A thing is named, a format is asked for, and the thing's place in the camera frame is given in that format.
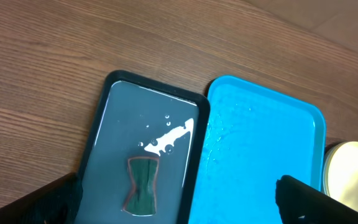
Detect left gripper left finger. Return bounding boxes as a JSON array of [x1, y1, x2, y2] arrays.
[[0, 172, 83, 224]]

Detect teal plastic tray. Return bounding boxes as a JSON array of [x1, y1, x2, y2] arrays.
[[189, 75, 326, 223]]

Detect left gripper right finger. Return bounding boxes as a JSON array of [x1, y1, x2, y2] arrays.
[[275, 175, 358, 224]]

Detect green brown sponge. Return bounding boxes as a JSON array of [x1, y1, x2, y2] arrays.
[[123, 156, 159, 217]]

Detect yellow-green plate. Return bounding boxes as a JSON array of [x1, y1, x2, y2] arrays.
[[323, 141, 358, 212]]

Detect black water tray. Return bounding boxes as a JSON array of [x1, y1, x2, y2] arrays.
[[75, 70, 210, 223]]

